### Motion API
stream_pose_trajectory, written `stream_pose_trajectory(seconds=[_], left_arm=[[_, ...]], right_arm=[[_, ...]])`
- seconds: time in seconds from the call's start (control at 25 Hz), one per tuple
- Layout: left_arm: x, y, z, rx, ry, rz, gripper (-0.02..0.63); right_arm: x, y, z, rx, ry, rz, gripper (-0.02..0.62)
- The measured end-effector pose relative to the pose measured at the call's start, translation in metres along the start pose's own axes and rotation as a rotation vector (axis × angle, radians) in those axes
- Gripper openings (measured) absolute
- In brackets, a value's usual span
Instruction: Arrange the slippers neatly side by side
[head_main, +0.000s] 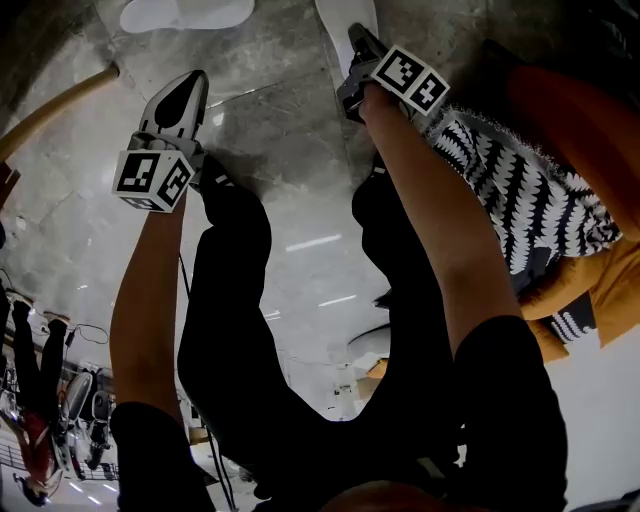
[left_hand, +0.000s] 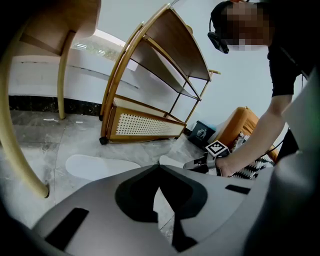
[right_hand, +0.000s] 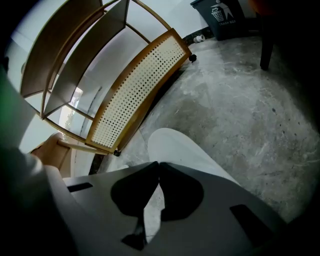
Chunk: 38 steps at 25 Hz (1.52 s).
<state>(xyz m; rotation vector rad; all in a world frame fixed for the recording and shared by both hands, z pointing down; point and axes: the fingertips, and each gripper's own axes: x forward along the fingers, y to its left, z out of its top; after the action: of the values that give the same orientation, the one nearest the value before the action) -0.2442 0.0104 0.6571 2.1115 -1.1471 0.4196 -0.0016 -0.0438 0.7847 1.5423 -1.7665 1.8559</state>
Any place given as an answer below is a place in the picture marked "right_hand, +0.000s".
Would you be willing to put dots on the person's white clothing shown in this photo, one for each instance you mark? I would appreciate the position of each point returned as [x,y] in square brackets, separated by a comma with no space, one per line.
[17,140]

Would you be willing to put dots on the small white roll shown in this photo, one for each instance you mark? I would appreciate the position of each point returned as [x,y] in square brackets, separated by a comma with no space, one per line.
[199,38]

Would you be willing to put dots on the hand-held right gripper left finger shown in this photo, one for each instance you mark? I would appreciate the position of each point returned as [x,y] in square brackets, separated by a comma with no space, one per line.
[105,200]

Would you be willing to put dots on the dark furniture leg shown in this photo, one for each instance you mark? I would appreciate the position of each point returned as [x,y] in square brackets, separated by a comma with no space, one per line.
[266,47]

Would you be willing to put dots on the dark grey trash bin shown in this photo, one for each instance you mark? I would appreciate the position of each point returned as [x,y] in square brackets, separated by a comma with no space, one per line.
[222,20]

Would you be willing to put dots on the wooden shelf rack on wheels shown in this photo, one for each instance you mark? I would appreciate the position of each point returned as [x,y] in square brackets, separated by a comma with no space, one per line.
[140,85]

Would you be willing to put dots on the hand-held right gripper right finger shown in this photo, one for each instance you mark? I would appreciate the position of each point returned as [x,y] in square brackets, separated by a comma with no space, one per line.
[215,200]

